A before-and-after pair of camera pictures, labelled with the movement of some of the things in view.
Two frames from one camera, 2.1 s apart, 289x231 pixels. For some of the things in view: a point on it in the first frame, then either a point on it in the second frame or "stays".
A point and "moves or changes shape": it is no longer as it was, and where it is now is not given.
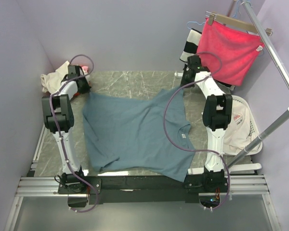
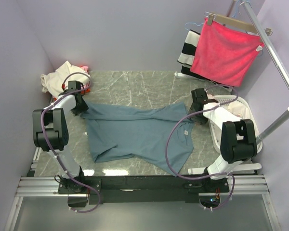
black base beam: x=118 y=189 stays
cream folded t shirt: x=51 y=82 stays
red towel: x=228 y=53 stays
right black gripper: x=183 y=82 to x=201 y=121
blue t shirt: x=131 y=132 moves or changes shape
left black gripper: x=86 y=89 to x=84 y=107
